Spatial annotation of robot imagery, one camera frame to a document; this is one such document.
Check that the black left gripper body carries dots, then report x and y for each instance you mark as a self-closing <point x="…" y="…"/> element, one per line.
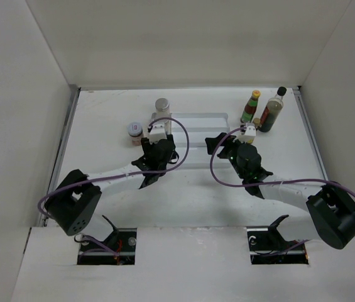
<point x="147" y="146"/>

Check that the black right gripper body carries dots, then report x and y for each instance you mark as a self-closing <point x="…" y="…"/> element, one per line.
<point x="230" y="150"/>

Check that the spice jar white red lid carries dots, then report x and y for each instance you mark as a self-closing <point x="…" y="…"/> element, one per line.
<point x="135" y="131"/>

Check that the small bottle blue label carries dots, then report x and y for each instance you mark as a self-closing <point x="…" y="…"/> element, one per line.
<point x="162" y="107"/>

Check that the red sauce bottle yellow cap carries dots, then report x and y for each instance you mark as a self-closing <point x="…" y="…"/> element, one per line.
<point x="250" y="107"/>

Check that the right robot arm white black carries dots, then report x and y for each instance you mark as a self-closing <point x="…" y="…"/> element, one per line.
<point x="331" y="206"/>

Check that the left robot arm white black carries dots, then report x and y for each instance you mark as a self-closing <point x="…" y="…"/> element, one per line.
<point x="74" y="208"/>

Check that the white divided organizer tray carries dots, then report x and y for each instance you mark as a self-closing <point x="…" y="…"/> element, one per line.
<point x="199" y="126"/>

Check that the dark soy sauce bottle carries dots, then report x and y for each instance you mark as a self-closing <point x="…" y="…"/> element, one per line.
<point x="272" y="109"/>

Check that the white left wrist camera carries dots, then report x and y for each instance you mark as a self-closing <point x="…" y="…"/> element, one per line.
<point x="157" y="132"/>

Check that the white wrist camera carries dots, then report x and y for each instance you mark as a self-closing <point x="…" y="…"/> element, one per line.
<point x="157" y="132"/>
<point x="248" y="133"/>

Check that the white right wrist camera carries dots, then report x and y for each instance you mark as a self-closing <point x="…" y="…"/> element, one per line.
<point x="248" y="133"/>

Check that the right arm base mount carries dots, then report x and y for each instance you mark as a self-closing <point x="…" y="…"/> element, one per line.
<point x="268" y="247"/>

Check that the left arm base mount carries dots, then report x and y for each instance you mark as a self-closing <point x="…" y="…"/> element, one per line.
<point x="102" y="243"/>

